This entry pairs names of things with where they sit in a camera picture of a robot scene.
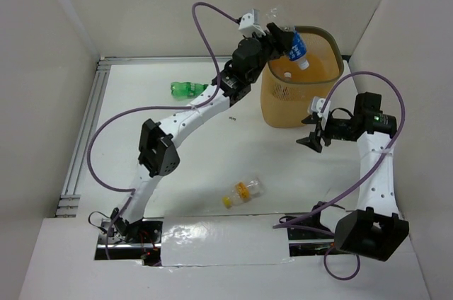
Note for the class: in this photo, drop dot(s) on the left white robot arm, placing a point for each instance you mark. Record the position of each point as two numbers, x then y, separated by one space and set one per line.
159 141

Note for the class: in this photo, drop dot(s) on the white tape sheet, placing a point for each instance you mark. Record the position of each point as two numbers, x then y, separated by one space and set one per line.
223 241

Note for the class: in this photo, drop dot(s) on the orange mesh waste bin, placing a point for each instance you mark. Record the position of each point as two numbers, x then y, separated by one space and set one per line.
284 102

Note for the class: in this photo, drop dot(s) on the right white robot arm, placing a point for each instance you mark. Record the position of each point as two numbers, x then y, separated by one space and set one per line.
374 230

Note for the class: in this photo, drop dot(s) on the clear bottle yellow cap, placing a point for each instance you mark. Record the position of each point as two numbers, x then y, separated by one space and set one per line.
243 191

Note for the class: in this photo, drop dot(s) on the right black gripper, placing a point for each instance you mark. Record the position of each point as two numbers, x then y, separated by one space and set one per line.
313 141

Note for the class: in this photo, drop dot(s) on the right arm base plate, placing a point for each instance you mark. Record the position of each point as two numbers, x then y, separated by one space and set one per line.
304 242

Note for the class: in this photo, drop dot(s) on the green plastic bottle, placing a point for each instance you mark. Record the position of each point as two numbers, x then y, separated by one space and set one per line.
187 90

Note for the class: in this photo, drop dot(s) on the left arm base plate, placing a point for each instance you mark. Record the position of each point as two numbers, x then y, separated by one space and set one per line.
144 245

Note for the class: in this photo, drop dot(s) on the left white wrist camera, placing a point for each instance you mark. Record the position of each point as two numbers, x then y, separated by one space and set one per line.
249 25

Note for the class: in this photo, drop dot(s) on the clear bottle blue label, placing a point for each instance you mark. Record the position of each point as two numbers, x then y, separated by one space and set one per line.
298 52

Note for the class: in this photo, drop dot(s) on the aluminium frame rail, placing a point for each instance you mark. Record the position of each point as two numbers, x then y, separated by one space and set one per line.
127 82

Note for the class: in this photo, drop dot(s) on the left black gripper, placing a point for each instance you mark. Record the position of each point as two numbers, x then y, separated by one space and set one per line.
274 39

